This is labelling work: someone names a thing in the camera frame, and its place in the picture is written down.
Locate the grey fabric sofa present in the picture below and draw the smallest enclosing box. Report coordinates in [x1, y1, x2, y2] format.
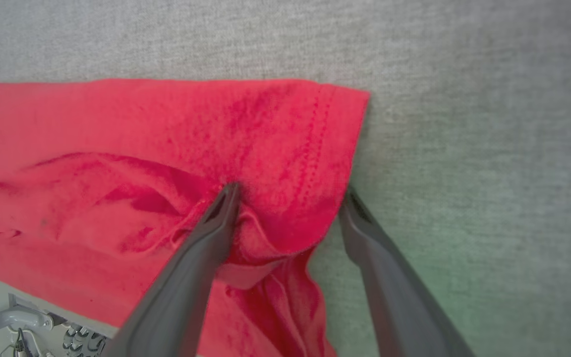
[0, 0, 571, 357]

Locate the red and white garment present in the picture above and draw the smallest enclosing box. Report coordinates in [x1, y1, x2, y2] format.
[0, 78, 371, 357]

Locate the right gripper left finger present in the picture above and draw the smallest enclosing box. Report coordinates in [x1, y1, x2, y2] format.
[102, 183, 241, 357]

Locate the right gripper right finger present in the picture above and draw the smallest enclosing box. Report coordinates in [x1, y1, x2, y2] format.
[339, 187, 475, 357]

